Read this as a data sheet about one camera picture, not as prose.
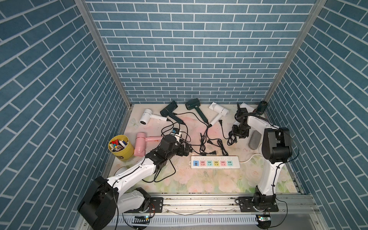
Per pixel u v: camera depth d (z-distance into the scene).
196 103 1.16
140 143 0.92
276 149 0.55
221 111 1.11
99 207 0.39
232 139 0.99
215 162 0.87
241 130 0.86
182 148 0.74
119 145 0.85
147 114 1.08
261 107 1.09
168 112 1.10
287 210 0.70
